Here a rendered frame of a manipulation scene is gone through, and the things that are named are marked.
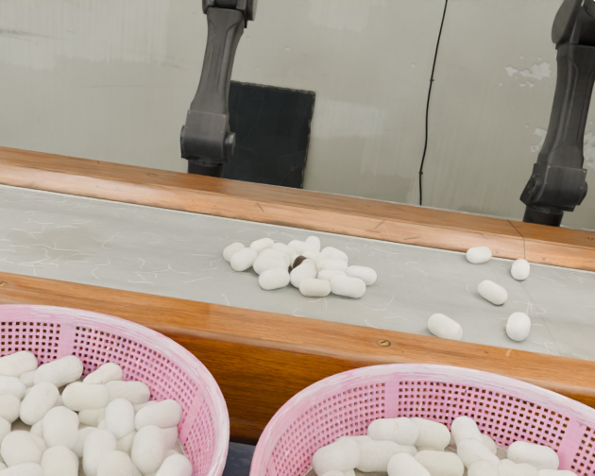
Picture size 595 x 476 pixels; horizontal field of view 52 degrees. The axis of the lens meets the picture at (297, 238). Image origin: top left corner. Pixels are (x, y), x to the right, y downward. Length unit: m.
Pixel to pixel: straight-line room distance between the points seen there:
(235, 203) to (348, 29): 1.89
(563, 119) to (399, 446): 0.79
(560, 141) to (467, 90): 1.63
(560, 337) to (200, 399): 0.37
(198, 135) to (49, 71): 1.89
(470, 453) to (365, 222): 0.44
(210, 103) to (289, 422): 0.75
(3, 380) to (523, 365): 0.37
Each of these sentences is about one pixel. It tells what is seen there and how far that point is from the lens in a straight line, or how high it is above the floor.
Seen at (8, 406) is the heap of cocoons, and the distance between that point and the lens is 0.43.
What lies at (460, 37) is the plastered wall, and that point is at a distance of 2.69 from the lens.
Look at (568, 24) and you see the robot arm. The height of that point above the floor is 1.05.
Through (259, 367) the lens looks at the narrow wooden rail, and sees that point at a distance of 0.46.
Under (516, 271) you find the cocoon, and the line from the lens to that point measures 0.75.
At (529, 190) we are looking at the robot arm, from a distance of 1.12.
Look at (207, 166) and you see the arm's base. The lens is 1.06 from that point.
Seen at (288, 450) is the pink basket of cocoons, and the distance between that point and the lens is 0.38.
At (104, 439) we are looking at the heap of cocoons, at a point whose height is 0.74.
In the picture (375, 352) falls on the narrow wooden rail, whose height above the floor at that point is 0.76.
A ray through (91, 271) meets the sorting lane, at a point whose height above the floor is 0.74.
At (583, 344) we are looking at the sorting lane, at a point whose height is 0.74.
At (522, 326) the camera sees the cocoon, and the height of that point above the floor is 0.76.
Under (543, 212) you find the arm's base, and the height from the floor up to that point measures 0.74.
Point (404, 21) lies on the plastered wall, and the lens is 2.66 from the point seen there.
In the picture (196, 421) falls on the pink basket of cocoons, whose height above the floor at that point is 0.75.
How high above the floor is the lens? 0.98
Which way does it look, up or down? 19 degrees down
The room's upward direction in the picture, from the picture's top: 8 degrees clockwise
